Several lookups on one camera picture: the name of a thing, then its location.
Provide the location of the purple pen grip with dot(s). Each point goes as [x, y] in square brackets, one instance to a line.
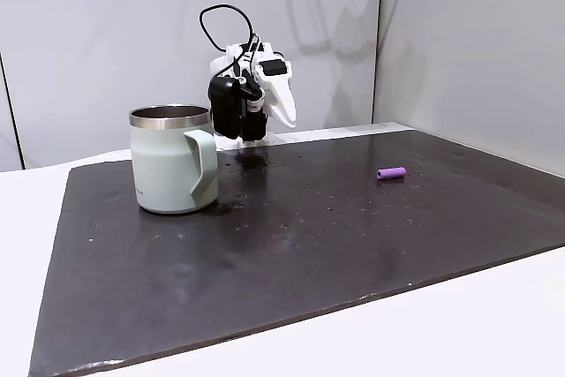
[391, 173]

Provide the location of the pale green steel-rimmed mug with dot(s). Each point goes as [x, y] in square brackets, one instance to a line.
[170, 160]

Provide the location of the black oval camera box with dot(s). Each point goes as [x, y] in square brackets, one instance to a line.
[225, 107]

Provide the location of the black table mat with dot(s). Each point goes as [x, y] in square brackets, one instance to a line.
[282, 262]

